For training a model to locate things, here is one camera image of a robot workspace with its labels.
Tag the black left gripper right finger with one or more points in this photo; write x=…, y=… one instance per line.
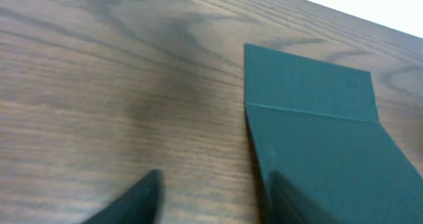
x=286, y=204

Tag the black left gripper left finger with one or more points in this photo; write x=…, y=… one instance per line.
x=140, y=204

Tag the dark green gift box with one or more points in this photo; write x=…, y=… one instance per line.
x=317, y=124

